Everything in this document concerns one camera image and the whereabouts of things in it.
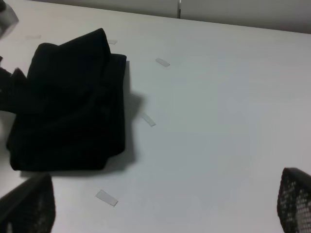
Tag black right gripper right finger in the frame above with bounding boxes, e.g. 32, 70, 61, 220
276, 167, 311, 233

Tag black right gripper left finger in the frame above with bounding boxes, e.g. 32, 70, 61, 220
0, 173, 56, 233

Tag black short sleeve shirt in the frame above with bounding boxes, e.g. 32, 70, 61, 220
6, 29, 126, 172

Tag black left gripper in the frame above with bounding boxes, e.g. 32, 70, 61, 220
0, 67, 27, 114

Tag white tape strip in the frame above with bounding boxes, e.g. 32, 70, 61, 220
155, 58, 170, 67
108, 39, 117, 45
141, 113, 156, 127
95, 190, 119, 206

